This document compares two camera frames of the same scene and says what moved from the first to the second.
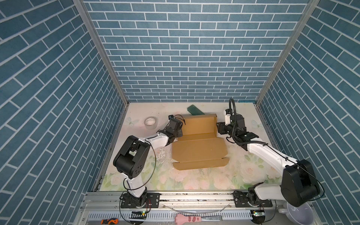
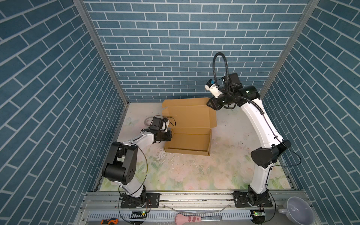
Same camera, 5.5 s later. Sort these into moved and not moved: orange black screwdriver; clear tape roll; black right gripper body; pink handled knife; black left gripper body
Moved: black left gripper body; black right gripper body
Not moved: clear tape roll; orange black screwdriver; pink handled knife
